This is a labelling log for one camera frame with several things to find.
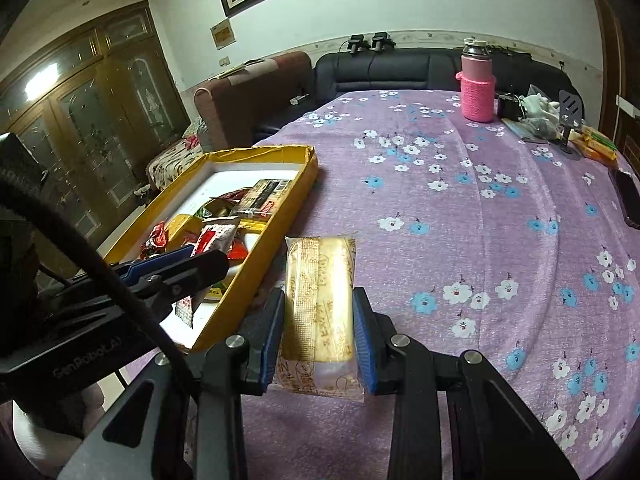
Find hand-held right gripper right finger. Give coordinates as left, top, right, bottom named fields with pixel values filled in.
left=351, top=286, right=582, bottom=480

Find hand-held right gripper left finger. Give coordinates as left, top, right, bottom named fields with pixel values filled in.
left=57, top=287, right=287, bottom=480

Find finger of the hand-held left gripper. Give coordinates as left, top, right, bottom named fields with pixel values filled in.
left=106, top=244, right=196, bottom=284
left=135, top=249, right=231, bottom=307

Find small red snack packet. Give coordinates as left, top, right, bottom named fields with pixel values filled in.
left=141, top=219, right=174, bottom=262

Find red white snack packet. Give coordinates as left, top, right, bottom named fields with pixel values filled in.
left=194, top=217, right=242, bottom=257

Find white snack sachet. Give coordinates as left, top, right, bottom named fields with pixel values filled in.
left=174, top=295, right=197, bottom=331

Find dark red snack packet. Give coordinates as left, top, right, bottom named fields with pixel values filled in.
left=227, top=237, right=252, bottom=262

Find pale yellow cake packet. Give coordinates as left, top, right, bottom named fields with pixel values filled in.
left=271, top=231, right=369, bottom=402

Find green yellow snack packet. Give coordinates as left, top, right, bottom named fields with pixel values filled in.
left=199, top=197, right=242, bottom=219

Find red dark-print snack packet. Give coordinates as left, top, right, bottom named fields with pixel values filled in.
left=212, top=187, right=252, bottom=204

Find brown gold snack packet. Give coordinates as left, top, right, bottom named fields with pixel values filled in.
left=234, top=178, right=297, bottom=222

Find yellow cardboard box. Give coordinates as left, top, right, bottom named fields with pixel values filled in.
left=102, top=144, right=320, bottom=354

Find floral seat cushion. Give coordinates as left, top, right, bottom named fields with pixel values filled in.
left=145, top=117, right=207, bottom=192

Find wooden glass cabinet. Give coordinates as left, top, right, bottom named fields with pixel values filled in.
left=0, top=0, right=194, bottom=282

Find purple floral tablecloth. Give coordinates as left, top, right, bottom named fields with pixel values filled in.
left=120, top=89, right=640, bottom=480

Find brown armchair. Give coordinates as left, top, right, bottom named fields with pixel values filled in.
left=192, top=51, right=316, bottom=154

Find papers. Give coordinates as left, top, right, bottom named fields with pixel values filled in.
left=215, top=58, right=277, bottom=81

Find clear plastic bag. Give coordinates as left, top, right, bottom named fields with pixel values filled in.
left=502, top=117, right=559, bottom=142

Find black leather sofa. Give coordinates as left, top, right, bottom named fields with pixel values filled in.
left=252, top=48, right=584, bottom=146

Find pink sleeved bottle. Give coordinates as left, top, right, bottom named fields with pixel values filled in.
left=455, top=37, right=498, bottom=124

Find small black box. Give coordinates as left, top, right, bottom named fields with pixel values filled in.
left=494, top=92, right=524, bottom=121

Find white crumpled item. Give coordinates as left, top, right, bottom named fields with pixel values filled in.
left=519, top=93, right=562, bottom=122

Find yellow wrapped bar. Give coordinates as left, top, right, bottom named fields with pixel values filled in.
left=581, top=127, right=619, bottom=154
left=574, top=139, right=619, bottom=167

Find black phone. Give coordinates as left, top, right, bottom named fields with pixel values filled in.
left=607, top=167, right=640, bottom=231

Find black phone stand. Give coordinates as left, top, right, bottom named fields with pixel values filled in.
left=556, top=89, right=587, bottom=161

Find wooden door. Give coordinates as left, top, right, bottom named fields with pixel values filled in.
left=590, top=0, right=640, bottom=152

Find black cable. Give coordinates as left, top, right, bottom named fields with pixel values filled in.
left=0, top=167, right=201, bottom=403

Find wall calendar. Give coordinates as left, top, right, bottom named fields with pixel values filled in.
left=209, top=17, right=236, bottom=51

